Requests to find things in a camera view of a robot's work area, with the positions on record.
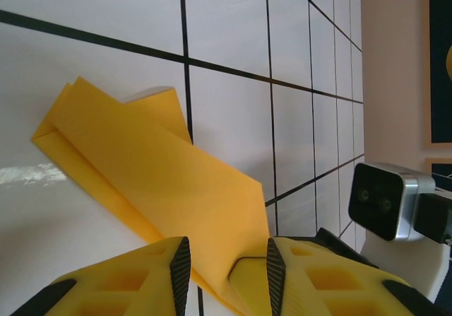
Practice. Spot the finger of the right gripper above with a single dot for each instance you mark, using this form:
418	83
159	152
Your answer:
250	284

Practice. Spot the white grid mat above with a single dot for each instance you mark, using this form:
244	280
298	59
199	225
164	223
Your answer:
229	22

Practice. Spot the orange cloth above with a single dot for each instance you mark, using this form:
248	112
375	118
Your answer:
141	160

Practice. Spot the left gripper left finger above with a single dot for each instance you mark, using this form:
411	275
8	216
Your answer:
116	287

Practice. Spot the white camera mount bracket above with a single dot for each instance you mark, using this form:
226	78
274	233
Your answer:
406	263

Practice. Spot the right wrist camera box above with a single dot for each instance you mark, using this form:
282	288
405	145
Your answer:
378	199

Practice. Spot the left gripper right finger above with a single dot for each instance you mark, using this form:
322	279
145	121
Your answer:
335	287

